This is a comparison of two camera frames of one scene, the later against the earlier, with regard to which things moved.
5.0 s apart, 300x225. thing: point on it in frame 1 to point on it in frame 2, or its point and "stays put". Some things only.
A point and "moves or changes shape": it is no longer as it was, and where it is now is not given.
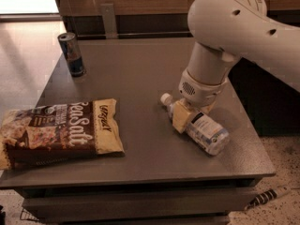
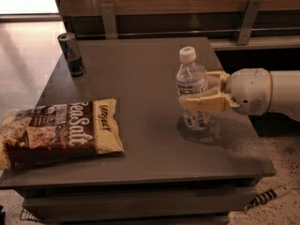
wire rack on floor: [26, 216] stays put
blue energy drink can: [73, 53] stays put
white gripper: [200, 92] to [249, 90]
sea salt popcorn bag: [59, 131] stays put
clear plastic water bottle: [203, 130] moves or changes shape
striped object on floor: [266, 196] stays put
